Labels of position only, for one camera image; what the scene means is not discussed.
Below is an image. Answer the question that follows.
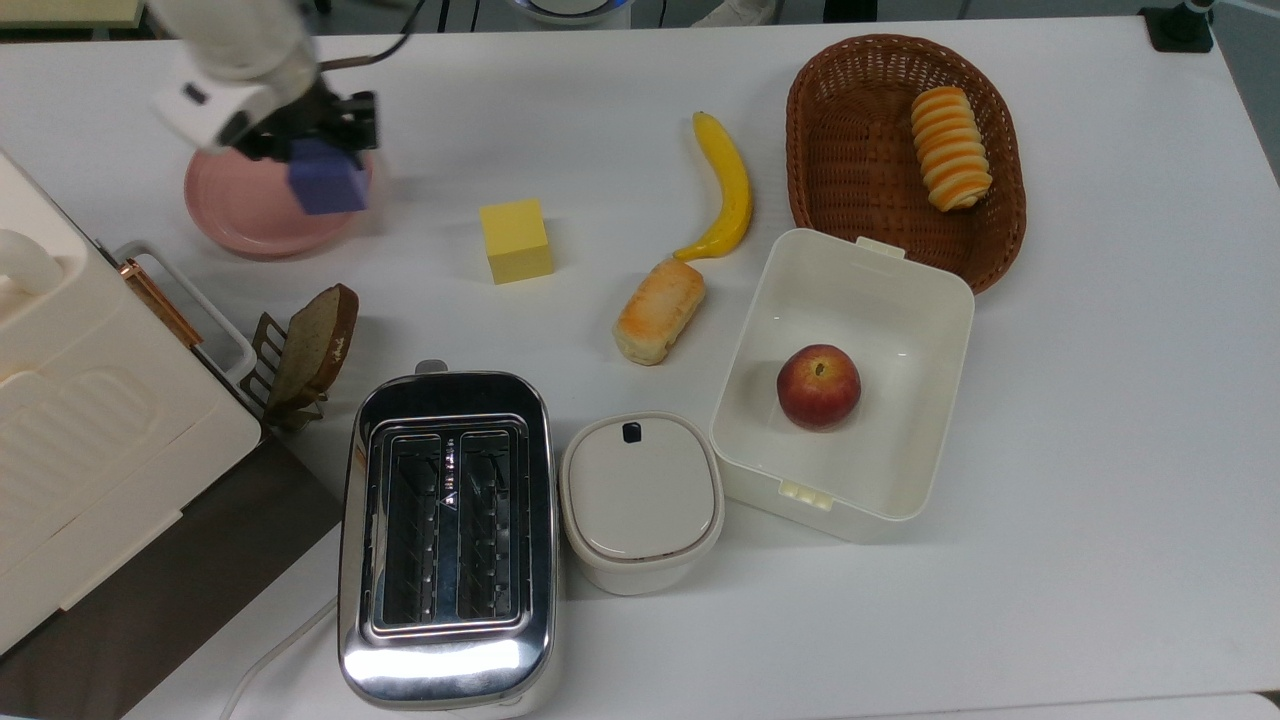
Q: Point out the striped orange bread roll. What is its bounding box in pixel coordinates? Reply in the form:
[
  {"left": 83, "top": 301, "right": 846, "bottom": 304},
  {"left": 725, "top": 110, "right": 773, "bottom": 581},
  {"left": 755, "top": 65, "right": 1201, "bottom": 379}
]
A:
[{"left": 910, "top": 86, "right": 994, "bottom": 213}]

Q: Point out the toasted bread loaf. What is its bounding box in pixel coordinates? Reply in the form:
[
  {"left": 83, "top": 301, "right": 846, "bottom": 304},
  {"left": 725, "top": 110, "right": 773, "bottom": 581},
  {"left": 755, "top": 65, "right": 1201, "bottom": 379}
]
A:
[{"left": 612, "top": 258, "right": 707, "bottom": 366}]

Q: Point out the brown bread slice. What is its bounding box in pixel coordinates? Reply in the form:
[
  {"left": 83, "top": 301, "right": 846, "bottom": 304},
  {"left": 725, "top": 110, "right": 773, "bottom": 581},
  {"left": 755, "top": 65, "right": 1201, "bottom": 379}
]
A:
[{"left": 268, "top": 284, "right": 360, "bottom": 411}]

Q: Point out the red apple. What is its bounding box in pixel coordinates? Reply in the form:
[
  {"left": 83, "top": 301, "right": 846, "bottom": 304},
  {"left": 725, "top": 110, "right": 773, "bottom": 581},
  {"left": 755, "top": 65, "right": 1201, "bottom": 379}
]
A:
[{"left": 777, "top": 344, "right": 862, "bottom": 432}]

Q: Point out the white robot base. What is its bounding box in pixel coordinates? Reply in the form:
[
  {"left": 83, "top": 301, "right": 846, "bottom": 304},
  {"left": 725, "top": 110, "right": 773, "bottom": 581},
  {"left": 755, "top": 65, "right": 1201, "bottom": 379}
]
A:
[{"left": 508, "top": 0, "right": 633, "bottom": 28}]

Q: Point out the white toaster power cord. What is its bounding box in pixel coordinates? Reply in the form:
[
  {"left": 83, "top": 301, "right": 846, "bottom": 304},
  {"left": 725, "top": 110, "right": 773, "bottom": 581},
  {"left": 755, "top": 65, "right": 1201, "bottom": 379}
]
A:
[{"left": 218, "top": 595, "right": 341, "bottom": 720}]

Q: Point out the yellow toy banana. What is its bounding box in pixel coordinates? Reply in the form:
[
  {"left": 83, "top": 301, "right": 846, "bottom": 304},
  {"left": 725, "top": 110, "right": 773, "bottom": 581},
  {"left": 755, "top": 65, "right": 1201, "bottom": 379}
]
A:
[{"left": 673, "top": 111, "right": 753, "bottom": 262}]

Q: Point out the cream toy oven cabinet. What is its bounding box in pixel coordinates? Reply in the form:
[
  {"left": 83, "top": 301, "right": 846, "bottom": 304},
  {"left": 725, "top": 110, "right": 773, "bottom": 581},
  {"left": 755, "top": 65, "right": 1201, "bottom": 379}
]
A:
[{"left": 0, "top": 150, "right": 263, "bottom": 656}]

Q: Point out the white shoe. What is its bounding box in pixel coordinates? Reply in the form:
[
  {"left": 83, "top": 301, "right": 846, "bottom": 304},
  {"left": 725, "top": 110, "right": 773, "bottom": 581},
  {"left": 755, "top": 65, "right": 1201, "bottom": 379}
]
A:
[{"left": 690, "top": 0, "right": 779, "bottom": 28}]

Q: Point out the white open plastic box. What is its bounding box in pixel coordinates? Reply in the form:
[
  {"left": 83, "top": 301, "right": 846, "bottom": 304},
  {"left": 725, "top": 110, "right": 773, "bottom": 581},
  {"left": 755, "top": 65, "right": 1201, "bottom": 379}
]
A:
[{"left": 708, "top": 228, "right": 976, "bottom": 546}]

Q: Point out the pale wooden board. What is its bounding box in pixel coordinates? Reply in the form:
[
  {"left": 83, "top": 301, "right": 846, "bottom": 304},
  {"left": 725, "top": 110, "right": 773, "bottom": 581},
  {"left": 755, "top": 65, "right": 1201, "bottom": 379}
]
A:
[{"left": 0, "top": 0, "right": 143, "bottom": 29}]

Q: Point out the yellow foam cube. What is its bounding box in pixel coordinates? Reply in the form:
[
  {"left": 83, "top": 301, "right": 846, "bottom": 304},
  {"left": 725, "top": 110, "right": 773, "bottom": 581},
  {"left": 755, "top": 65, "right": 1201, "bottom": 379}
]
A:
[{"left": 479, "top": 198, "right": 554, "bottom": 286}]

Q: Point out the pink plate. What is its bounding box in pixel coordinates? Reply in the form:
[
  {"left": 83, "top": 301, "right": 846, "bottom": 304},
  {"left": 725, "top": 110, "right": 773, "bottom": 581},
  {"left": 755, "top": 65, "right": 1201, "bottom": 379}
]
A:
[{"left": 184, "top": 148, "right": 376, "bottom": 261}]

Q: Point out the purple foam cube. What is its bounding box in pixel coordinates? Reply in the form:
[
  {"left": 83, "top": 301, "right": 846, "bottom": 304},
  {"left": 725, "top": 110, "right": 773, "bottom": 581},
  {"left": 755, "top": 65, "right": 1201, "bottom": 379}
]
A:
[{"left": 288, "top": 138, "right": 371, "bottom": 216}]

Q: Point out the metal toast rack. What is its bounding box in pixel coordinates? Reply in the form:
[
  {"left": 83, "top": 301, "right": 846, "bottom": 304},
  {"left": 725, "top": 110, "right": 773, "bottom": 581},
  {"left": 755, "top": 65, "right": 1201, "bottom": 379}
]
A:
[{"left": 245, "top": 312, "right": 331, "bottom": 433}]

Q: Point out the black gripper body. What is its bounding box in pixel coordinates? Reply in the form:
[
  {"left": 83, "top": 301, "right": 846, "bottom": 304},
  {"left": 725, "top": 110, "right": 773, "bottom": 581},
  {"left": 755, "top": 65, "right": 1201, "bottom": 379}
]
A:
[{"left": 232, "top": 88, "right": 381, "bottom": 163}]

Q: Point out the white lidded container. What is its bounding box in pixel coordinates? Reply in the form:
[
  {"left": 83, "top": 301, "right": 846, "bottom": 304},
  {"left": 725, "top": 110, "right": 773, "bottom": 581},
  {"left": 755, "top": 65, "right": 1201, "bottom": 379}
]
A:
[{"left": 558, "top": 411, "right": 726, "bottom": 597}]

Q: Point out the brown wicker basket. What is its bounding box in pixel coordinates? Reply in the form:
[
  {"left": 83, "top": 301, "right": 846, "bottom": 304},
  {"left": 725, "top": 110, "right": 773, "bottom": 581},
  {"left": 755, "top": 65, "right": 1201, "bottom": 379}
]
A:
[{"left": 785, "top": 34, "right": 1028, "bottom": 296}]

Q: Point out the black clamp mount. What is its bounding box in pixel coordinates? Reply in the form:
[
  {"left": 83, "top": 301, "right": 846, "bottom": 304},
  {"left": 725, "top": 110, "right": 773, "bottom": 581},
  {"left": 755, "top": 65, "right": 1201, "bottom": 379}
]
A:
[{"left": 1140, "top": 0, "right": 1217, "bottom": 54}]

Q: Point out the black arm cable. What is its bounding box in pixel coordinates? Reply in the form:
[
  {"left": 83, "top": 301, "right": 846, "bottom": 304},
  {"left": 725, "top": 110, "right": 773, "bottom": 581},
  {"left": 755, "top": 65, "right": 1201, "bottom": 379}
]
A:
[{"left": 318, "top": 0, "right": 426, "bottom": 73}]

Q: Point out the silver two-slot toaster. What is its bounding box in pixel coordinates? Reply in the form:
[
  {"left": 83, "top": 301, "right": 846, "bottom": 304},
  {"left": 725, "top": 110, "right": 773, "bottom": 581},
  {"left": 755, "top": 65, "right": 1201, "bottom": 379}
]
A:
[{"left": 337, "top": 360, "right": 563, "bottom": 716}]

